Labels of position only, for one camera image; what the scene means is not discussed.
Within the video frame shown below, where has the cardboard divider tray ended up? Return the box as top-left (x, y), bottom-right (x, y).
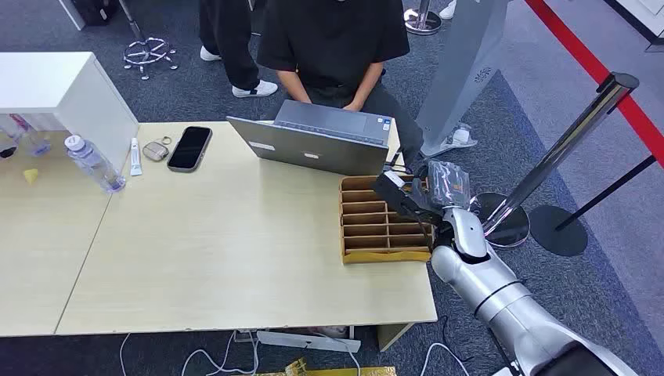
top-left (339, 175), bottom-right (435, 266)

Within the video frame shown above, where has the seated person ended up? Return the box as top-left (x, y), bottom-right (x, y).
top-left (256, 0), bottom-right (425, 167)

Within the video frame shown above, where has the standing person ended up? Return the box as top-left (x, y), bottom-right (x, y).
top-left (198, 0), bottom-right (280, 99)

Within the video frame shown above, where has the grey laptop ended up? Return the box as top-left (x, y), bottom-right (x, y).
top-left (226, 99), bottom-right (394, 178)

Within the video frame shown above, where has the round chrome stanchion base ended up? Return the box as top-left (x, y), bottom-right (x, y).
top-left (403, 0), bottom-right (443, 36)

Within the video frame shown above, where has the grey standing panel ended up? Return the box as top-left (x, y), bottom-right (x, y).
top-left (414, 0), bottom-right (512, 158)

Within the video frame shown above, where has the black smartphone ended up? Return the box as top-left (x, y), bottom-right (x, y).
top-left (167, 125), bottom-right (214, 173)

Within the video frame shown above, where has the chrome chair base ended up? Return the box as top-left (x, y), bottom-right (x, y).
top-left (116, 0), bottom-right (179, 81)

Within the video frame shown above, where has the small white tube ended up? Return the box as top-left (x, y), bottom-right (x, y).
top-left (129, 137), bottom-right (143, 177)

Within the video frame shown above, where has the wooden desk leg panel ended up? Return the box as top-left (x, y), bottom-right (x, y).
top-left (377, 322), bottom-right (416, 353)

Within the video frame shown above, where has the red barrier belt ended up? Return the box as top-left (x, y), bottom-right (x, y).
top-left (524, 0), bottom-right (664, 170)

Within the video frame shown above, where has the long white power strip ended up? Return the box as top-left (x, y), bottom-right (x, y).
top-left (256, 330), bottom-right (362, 354)

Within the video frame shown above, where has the gold foil bag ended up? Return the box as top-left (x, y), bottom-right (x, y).
top-left (254, 358), bottom-right (398, 376)

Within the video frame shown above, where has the clear water bottle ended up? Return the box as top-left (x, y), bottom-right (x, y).
top-left (64, 135), bottom-right (127, 194)

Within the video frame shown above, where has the white cabinet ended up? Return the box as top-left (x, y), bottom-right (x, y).
top-left (0, 51), bottom-right (140, 172)

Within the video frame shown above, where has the black bag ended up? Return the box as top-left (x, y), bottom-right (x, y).
top-left (70, 0), bottom-right (121, 27)

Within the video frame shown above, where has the white furniture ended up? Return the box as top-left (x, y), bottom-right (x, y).
top-left (604, 0), bottom-right (664, 53)

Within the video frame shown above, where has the clear plastic cup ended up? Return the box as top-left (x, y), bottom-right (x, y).
top-left (7, 113), bottom-right (53, 157)

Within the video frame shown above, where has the grey earbuds case with ring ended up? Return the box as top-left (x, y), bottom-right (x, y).
top-left (142, 136), bottom-right (173, 162)

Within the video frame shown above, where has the chrome stanchion post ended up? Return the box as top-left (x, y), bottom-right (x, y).
top-left (469, 71), bottom-right (641, 249)

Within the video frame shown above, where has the black stanchion post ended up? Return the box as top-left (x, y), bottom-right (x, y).
top-left (529, 154), bottom-right (659, 258)

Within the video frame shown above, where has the white cable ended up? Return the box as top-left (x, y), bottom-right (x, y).
top-left (181, 331), bottom-right (261, 376)
top-left (420, 342), bottom-right (471, 376)
top-left (119, 333), bottom-right (133, 376)

